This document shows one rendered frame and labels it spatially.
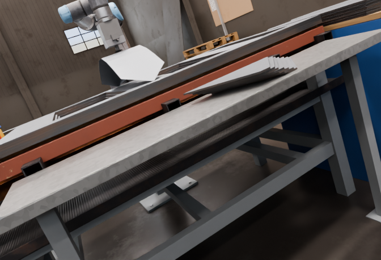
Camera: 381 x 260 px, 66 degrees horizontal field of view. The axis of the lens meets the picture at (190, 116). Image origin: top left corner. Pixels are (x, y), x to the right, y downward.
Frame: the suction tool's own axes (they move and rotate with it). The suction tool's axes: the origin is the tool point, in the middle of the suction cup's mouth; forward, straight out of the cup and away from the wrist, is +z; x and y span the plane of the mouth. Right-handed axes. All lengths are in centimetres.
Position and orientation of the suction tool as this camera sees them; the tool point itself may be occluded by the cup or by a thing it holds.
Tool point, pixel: (120, 55)
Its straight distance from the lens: 137.7
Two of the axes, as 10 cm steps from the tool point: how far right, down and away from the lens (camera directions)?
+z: 3.4, 9.1, 2.2
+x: -4.3, -0.6, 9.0
